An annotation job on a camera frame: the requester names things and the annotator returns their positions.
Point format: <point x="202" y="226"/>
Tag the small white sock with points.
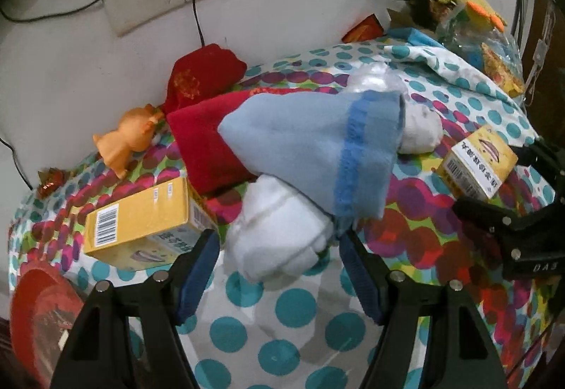
<point x="419" y="128"/>

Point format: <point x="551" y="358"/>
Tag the large red sock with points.
<point x="203" y="146"/>

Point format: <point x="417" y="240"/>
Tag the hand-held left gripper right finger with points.
<point x="357" y="278"/>

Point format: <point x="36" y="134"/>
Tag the clear plastic bag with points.
<point x="375" y="80"/>

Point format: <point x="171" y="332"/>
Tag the light blue sock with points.
<point x="300" y="141"/>

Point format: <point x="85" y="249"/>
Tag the large yellow box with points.
<point x="141" y="221"/>

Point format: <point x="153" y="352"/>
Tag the brown wooden panel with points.
<point x="545" y="9"/>

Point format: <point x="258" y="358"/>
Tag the red candy wrapper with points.
<point x="50" y="183"/>

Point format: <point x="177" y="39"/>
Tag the brown cardboard piece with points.
<point x="399" y="18"/>

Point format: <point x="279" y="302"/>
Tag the orange toy pig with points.
<point x="128" y="141"/>

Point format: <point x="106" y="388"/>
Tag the round red tray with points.
<point x="35" y="318"/>

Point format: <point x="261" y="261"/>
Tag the polka-dot tablecloth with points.
<point x="287" y="314"/>

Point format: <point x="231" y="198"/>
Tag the small yellow box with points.
<point x="481" y="159"/>

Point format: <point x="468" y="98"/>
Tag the red paper packet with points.
<point x="364" y="29"/>

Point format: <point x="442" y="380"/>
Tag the large white sock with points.
<point x="273" y="234"/>

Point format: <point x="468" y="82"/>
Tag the plastic bag of toys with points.
<point x="499" y="53"/>

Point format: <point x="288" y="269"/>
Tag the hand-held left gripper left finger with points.
<point x="196" y="278"/>

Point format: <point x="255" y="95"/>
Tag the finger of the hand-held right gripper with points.
<point x="538" y="155"/>
<point x="485" y="212"/>

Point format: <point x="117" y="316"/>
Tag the blue cloth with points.
<point x="419" y="36"/>

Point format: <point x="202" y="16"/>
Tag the small red sock gold print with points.
<point x="207" y="66"/>

